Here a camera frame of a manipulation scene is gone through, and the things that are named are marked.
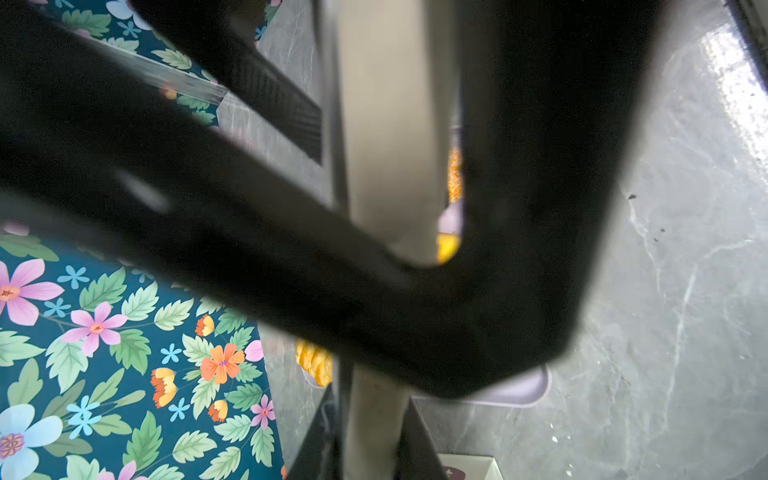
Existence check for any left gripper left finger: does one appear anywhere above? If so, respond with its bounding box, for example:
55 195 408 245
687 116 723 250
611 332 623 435
335 359 411 479

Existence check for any braided pale bread roll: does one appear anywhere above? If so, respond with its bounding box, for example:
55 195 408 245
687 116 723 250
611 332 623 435
295 339 333 388

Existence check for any oval seeded bread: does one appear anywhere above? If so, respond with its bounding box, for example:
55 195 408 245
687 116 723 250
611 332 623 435
448 147 463 204

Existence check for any lilac plastic tray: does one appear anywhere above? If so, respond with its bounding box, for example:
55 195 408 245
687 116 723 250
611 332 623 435
413 125 552 409

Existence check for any pumpkin shaped bread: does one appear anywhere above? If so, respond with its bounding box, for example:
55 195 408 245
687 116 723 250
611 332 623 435
437 233 461 264

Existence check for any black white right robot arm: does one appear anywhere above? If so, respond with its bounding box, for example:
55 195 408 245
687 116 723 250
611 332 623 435
1 1 661 398

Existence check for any white paper bag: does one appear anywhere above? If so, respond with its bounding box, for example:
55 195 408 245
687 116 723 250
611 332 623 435
438 453 503 480

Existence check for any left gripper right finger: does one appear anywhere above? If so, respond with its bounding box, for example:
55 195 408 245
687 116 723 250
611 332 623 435
315 1 459 264

